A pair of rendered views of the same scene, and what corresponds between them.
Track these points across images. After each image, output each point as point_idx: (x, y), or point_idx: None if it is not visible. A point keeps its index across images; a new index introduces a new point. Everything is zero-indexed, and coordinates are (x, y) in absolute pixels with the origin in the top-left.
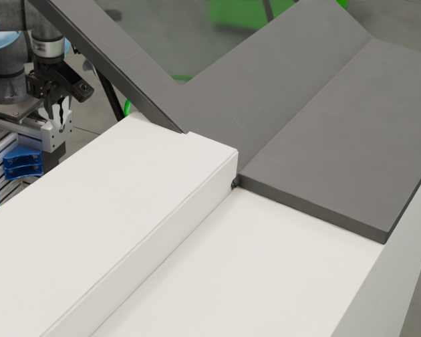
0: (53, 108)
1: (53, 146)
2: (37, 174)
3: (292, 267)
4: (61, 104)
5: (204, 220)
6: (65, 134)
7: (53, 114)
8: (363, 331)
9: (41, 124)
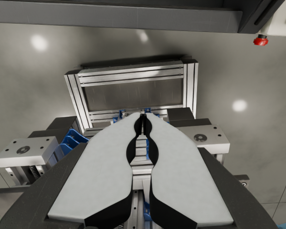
0: (217, 199)
1: (48, 140)
2: (75, 131)
3: None
4: (131, 189)
5: None
6: (23, 142)
7: (209, 169)
8: None
9: (41, 166)
